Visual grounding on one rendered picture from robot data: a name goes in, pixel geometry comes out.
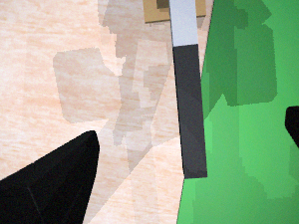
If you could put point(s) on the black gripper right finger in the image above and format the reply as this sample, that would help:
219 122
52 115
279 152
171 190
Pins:
292 123

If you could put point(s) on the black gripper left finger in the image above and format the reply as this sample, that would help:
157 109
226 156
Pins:
54 189

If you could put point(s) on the green putting mat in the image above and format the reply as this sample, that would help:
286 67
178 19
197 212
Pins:
250 76

